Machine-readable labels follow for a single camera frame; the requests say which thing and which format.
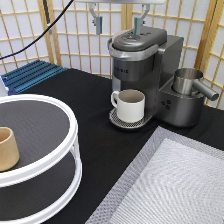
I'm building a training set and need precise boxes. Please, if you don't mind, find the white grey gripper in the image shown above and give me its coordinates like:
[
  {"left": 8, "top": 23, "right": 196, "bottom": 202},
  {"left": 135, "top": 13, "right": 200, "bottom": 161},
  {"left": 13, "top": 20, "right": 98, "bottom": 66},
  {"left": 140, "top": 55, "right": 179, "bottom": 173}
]
[{"left": 74, "top": 0, "right": 166, "bottom": 35}]

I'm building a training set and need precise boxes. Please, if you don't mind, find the grey pod coffee machine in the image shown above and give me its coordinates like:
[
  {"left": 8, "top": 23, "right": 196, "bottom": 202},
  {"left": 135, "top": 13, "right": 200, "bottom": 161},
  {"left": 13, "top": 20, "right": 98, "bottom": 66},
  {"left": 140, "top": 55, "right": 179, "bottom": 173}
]
[{"left": 108, "top": 26, "right": 204, "bottom": 127}]

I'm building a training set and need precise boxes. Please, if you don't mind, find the wooden shoji screen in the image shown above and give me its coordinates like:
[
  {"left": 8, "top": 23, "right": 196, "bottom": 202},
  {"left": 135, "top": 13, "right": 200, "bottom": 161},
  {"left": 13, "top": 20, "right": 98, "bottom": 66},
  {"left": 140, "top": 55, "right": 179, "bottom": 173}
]
[{"left": 0, "top": 0, "right": 224, "bottom": 110}]

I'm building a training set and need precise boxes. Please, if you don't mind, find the white ceramic mug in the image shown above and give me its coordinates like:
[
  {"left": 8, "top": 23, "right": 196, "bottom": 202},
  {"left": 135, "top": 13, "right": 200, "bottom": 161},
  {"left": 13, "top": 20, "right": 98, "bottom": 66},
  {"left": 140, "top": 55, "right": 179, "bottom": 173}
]
[{"left": 111, "top": 89, "right": 145, "bottom": 123}]

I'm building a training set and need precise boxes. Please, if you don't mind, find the steel milk frother jug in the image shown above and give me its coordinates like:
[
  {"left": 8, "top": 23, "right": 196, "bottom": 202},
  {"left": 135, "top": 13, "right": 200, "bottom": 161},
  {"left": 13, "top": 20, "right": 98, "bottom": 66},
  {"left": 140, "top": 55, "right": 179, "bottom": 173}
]
[{"left": 173, "top": 68, "right": 219, "bottom": 101}]

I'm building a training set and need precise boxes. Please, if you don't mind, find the blue ribbed metal block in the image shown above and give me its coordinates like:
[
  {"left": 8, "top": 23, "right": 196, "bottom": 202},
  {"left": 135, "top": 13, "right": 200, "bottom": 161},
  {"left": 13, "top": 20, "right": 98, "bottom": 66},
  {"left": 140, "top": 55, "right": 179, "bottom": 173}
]
[{"left": 2, "top": 60, "right": 66, "bottom": 95}]

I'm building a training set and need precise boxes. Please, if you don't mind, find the grey woven placemat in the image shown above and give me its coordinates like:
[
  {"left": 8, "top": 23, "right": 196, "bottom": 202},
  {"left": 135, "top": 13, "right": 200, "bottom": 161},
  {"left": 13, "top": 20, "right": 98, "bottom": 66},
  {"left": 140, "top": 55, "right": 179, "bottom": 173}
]
[{"left": 85, "top": 127, "right": 224, "bottom": 224}]

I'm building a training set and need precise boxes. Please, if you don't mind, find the white two-tier round shelf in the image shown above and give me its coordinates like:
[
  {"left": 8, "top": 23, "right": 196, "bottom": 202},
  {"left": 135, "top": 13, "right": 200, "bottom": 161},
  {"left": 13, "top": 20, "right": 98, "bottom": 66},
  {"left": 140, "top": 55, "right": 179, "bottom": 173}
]
[{"left": 0, "top": 94, "right": 82, "bottom": 224}]

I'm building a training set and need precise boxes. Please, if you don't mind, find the tan wooden cup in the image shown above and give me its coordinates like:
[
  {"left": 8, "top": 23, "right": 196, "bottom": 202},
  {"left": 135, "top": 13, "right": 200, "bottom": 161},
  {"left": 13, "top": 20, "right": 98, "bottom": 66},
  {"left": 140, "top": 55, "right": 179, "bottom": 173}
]
[{"left": 0, "top": 127, "right": 20, "bottom": 172}]

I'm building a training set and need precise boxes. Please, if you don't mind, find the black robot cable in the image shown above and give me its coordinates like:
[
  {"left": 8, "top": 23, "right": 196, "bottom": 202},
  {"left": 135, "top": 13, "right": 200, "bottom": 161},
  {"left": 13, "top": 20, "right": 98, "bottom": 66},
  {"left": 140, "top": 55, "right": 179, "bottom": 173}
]
[{"left": 0, "top": 0, "right": 75, "bottom": 62}]

